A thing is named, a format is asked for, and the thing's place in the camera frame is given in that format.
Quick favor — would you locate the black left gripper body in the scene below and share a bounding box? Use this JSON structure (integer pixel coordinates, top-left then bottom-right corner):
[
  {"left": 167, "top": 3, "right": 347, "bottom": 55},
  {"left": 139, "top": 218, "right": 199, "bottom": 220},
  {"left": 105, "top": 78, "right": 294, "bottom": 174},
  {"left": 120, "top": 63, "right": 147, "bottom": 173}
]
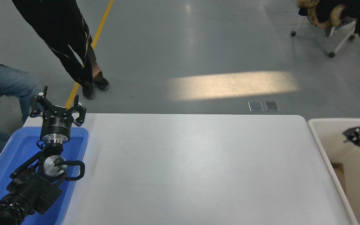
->
[{"left": 41, "top": 108, "right": 74, "bottom": 136}]

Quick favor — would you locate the large pale plastic bin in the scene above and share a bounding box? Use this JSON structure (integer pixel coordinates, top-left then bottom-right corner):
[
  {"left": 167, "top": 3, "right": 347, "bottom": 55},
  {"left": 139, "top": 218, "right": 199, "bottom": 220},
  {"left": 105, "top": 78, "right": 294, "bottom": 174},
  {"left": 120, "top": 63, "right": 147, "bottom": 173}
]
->
[{"left": 307, "top": 118, "right": 360, "bottom": 225}]

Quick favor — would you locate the brown cardboard piece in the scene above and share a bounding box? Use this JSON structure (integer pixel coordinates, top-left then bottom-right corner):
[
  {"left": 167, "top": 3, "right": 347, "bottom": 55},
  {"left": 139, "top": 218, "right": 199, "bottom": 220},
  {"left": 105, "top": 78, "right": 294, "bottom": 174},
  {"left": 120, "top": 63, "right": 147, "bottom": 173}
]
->
[{"left": 332, "top": 163, "right": 347, "bottom": 195}]

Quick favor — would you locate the blue plastic tray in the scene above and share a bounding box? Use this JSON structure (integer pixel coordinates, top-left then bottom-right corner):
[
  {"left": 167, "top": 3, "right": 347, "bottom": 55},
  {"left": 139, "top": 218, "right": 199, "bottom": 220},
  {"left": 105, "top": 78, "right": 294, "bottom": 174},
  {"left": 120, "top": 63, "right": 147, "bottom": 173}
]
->
[{"left": 0, "top": 126, "right": 89, "bottom": 225}]

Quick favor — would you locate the seated person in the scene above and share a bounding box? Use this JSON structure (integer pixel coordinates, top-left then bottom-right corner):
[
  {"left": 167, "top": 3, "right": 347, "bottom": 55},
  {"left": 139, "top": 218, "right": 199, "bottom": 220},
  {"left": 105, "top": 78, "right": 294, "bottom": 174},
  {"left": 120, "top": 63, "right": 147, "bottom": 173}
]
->
[{"left": 0, "top": 62, "right": 44, "bottom": 153}]

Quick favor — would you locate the standing person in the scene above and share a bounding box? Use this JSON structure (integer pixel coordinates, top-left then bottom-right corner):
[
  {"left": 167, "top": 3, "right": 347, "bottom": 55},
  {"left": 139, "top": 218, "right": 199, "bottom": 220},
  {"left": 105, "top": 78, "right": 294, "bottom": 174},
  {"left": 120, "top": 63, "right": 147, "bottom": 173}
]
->
[{"left": 11, "top": 0, "right": 110, "bottom": 100}]

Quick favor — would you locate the white wheeled chair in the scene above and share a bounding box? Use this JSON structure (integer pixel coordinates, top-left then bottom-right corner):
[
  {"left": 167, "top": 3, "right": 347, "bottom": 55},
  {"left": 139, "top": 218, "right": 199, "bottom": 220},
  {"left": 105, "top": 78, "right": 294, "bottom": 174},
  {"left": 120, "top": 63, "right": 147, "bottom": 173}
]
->
[{"left": 290, "top": 16, "right": 358, "bottom": 58}]

